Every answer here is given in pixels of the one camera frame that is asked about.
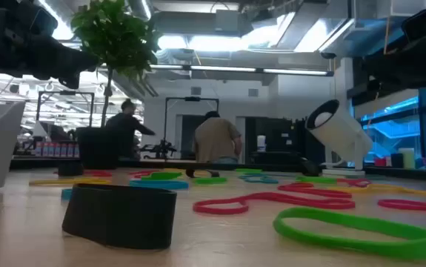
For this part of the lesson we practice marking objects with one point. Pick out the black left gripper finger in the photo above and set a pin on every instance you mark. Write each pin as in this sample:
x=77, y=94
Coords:
x=83, y=71
x=68, y=57

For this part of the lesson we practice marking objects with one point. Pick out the wide black rubber band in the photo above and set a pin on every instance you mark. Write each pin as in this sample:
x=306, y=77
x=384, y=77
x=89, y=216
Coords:
x=123, y=219

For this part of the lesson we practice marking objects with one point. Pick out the silver ventilation duct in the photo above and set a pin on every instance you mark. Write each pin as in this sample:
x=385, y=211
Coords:
x=309, y=29

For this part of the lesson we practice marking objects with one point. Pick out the red container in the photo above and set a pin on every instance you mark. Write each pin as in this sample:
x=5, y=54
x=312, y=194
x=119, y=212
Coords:
x=380, y=162

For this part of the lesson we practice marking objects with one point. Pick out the grey wall vent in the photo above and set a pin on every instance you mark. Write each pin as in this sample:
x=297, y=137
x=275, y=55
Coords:
x=253, y=92
x=196, y=91

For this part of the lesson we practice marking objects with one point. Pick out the white canister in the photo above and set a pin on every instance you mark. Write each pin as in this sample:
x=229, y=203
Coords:
x=261, y=144

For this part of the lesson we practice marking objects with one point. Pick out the red product box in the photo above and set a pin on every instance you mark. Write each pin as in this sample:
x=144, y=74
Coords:
x=46, y=150
x=53, y=150
x=60, y=150
x=38, y=150
x=75, y=150
x=68, y=150

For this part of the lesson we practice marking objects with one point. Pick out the person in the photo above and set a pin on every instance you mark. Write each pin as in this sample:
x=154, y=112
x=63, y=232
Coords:
x=216, y=141
x=123, y=130

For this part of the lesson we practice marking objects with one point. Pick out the long ceiling light bar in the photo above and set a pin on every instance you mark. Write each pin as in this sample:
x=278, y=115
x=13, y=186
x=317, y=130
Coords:
x=223, y=69

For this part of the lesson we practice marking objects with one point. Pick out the black container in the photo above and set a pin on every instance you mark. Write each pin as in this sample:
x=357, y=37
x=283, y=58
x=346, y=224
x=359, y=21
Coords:
x=396, y=160

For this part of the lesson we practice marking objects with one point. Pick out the black background station frame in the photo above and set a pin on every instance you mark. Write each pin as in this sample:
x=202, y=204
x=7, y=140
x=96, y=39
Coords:
x=192, y=99
x=64, y=92

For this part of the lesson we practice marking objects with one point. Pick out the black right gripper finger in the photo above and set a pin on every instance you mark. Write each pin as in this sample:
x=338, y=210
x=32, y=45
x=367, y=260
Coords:
x=383, y=69
x=401, y=53

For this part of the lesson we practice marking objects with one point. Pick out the small black block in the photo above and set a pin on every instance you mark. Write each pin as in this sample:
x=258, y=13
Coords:
x=312, y=168

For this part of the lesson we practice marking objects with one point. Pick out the long yellow rubber band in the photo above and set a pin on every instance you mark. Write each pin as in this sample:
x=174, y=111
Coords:
x=401, y=190

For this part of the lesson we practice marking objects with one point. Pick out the black cabinet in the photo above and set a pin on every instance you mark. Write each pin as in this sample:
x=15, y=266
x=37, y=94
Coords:
x=275, y=141

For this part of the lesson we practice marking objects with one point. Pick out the pale yellow container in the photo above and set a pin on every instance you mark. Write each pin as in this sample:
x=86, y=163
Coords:
x=409, y=158

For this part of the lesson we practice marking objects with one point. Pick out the black plant pot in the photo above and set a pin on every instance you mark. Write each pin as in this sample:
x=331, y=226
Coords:
x=94, y=148

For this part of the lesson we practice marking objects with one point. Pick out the long red rubber band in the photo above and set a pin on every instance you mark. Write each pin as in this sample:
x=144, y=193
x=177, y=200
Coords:
x=320, y=193
x=338, y=204
x=382, y=204

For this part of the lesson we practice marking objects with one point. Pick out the black rectangular block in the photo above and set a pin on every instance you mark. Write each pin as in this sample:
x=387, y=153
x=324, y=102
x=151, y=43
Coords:
x=189, y=173

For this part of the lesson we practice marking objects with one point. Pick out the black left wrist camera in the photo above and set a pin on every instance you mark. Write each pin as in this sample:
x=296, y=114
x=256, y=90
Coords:
x=20, y=16

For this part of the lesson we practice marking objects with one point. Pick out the green leafy plant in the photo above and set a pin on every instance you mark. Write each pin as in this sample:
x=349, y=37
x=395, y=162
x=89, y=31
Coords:
x=116, y=33

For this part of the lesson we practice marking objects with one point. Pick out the long teal rubber band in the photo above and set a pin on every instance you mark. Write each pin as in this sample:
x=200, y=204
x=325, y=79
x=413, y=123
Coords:
x=268, y=181

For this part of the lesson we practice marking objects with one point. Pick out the black background robot arm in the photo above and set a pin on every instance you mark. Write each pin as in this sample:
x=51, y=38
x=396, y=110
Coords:
x=162, y=149

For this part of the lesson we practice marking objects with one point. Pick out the small green rubber band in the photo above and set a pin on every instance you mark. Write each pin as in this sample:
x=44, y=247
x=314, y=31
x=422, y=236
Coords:
x=160, y=176

